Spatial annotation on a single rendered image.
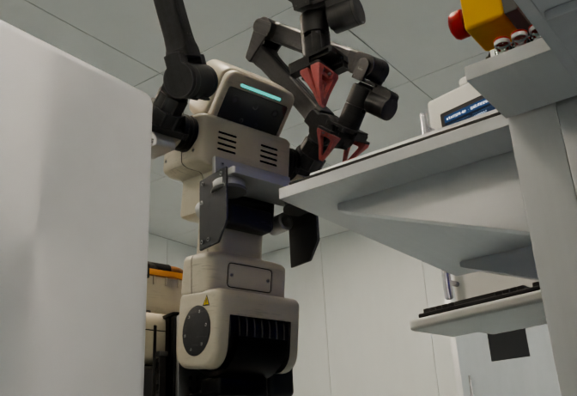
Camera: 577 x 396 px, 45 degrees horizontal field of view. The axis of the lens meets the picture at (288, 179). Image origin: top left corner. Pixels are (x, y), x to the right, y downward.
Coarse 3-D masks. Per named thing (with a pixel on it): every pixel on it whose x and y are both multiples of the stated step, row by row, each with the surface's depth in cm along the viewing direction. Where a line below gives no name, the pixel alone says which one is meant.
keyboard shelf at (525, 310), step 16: (480, 304) 172; (496, 304) 169; (512, 304) 166; (528, 304) 163; (416, 320) 185; (432, 320) 181; (448, 320) 178; (464, 320) 177; (480, 320) 178; (496, 320) 179; (512, 320) 180; (528, 320) 181; (544, 320) 183; (448, 336) 196
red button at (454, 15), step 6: (456, 12) 96; (450, 18) 96; (456, 18) 95; (462, 18) 96; (450, 24) 96; (456, 24) 95; (462, 24) 95; (450, 30) 96; (456, 30) 95; (462, 30) 95; (456, 36) 96; (462, 36) 96; (468, 36) 96
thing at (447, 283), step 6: (420, 114) 223; (426, 114) 222; (426, 120) 221; (426, 126) 220; (426, 132) 220; (444, 276) 202; (450, 276) 202; (444, 282) 201; (450, 282) 201; (456, 282) 204; (444, 288) 201; (450, 288) 200; (444, 294) 201; (450, 294) 199
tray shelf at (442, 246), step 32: (480, 128) 98; (384, 160) 106; (416, 160) 105; (448, 160) 106; (480, 160) 106; (288, 192) 116; (320, 192) 115; (352, 192) 116; (352, 224) 131; (384, 224) 132; (416, 224) 132; (416, 256) 152; (448, 256) 153; (480, 256) 154
